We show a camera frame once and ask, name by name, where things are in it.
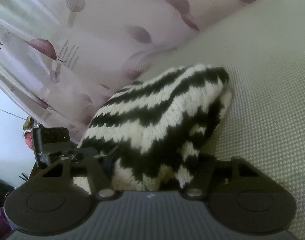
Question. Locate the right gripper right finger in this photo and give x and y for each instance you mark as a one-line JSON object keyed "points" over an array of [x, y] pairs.
{"points": [[239, 196]]}

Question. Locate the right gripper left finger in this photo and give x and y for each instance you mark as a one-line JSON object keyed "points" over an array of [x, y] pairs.
{"points": [[58, 198]]}

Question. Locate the black white striped knit cardigan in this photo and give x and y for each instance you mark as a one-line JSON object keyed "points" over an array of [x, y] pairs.
{"points": [[150, 135]]}

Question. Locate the floral covered furniture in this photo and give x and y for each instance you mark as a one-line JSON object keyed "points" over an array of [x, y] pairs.
{"points": [[28, 126]]}

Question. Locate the purple cloth item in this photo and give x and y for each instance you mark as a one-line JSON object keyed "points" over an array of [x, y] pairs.
{"points": [[4, 225]]}

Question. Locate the pink leaf print curtain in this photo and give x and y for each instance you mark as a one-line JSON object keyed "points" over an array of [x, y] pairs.
{"points": [[60, 60]]}

